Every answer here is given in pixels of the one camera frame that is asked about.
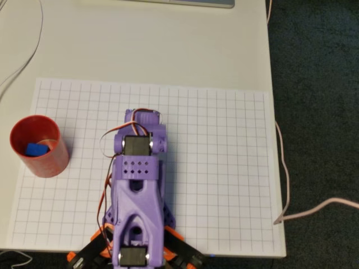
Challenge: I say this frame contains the pink cable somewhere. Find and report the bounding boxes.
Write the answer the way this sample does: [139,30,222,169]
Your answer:
[266,0,359,225]

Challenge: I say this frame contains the silver laptop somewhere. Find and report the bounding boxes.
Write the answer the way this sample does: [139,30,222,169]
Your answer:
[117,0,235,9]

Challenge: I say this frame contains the white grid paper sheet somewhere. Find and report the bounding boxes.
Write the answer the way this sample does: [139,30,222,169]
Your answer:
[7,77,283,252]

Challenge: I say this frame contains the blue toy brick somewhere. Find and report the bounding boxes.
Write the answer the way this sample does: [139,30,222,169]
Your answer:
[24,142,51,157]

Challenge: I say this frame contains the long white cable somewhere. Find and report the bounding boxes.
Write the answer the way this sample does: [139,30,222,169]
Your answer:
[0,0,44,87]

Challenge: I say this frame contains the thin white floor cable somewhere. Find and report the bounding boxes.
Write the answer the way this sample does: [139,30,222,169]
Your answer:
[0,250,34,267]

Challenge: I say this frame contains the red white black servo wires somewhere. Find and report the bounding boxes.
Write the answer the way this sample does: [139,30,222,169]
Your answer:
[98,108,162,253]

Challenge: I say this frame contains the red cup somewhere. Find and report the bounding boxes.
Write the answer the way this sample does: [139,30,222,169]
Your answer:
[10,114,70,179]

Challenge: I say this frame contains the black orange table clamp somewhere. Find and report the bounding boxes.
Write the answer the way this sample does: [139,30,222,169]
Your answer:
[162,225,207,269]
[66,226,114,269]

